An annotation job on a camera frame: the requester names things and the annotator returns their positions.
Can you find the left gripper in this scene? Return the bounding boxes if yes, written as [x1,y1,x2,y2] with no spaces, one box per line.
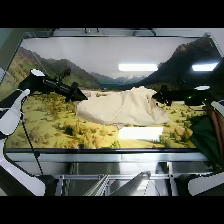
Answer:
[59,81,89,103]

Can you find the cream T-shirt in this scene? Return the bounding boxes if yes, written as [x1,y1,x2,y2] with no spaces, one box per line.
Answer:
[75,85,171,128]

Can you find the black cable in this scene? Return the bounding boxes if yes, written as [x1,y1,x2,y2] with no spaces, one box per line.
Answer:
[19,112,45,176]

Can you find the silver frame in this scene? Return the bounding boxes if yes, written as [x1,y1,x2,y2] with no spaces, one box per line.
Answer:
[0,28,224,197]

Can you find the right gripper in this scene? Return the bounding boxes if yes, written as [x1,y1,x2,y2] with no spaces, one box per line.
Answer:
[151,89,175,107]

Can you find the brown garment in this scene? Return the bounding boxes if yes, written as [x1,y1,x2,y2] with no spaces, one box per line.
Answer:
[203,103,224,158]

